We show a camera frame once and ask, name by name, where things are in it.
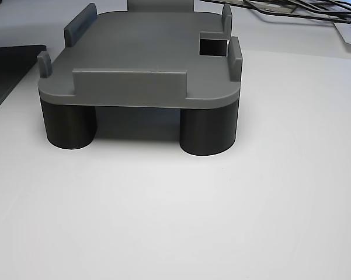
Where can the grey holder with tabs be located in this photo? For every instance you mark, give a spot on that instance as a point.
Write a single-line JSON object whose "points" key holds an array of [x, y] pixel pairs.
{"points": [[140, 43]]}

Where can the grey rounded flat mat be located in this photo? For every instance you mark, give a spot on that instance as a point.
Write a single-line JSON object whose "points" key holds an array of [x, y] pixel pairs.
{"points": [[6, 73]]}

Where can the white paper sheet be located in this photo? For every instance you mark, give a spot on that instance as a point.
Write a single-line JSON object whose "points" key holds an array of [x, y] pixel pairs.
{"points": [[350, 32]]}

